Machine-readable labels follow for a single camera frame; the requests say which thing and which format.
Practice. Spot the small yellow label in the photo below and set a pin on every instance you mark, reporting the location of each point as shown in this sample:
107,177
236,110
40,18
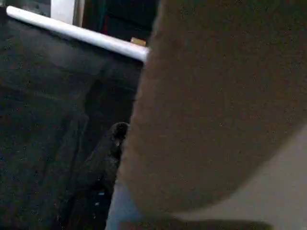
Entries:
138,42

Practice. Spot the white glass-door cabinet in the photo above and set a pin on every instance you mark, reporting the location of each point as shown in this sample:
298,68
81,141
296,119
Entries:
62,9

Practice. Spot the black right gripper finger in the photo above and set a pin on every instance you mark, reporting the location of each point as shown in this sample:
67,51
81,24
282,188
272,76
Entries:
103,167

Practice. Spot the black tall cabinet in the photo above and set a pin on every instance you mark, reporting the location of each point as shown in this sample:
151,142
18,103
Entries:
120,19

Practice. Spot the white plastic table leg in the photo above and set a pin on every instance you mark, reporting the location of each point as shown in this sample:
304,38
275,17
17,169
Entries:
81,33
216,105

